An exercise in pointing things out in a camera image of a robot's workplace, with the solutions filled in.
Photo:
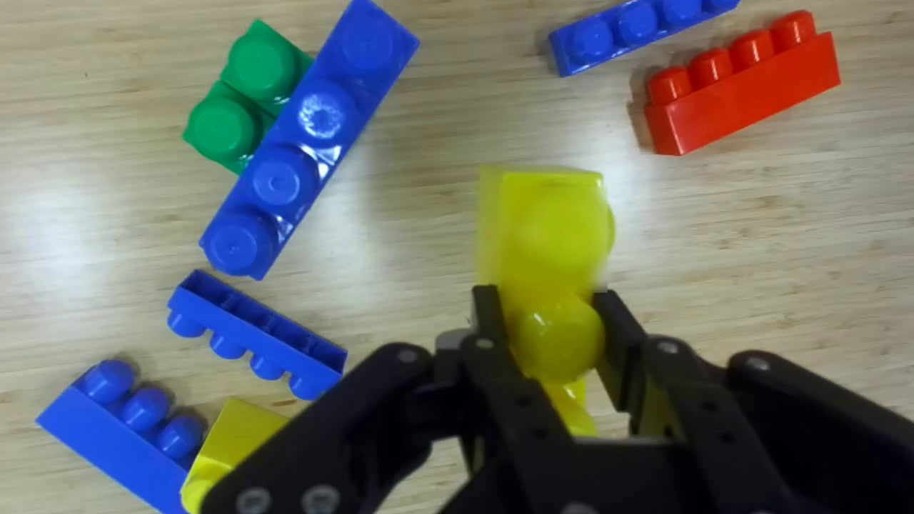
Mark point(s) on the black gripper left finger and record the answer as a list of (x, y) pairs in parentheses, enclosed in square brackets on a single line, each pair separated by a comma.
[(350, 451)]

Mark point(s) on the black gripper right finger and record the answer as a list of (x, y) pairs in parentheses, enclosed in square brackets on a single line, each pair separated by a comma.
[(760, 433)]

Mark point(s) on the small yellow narrow brick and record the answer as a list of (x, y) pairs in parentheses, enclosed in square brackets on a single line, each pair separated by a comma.
[(541, 238)]

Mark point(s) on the blue four-stud narrow brick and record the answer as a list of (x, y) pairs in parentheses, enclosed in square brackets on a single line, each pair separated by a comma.
[(316, 131)]

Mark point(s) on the long blue narrow brick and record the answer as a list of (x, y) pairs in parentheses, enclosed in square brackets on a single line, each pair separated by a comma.
[(240, 326)]

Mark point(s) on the large yellow brick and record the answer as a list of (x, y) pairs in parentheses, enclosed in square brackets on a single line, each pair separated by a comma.
[(237, 431)]

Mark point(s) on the large blue brick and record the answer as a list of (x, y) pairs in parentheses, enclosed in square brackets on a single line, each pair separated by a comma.
[(130, 433)]

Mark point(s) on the green and blue brick tower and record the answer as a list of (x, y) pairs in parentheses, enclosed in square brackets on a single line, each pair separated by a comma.
[(259, 79)]

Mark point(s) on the blue narrow brick beside red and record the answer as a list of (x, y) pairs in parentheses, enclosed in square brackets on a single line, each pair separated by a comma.
[(624, 31)]

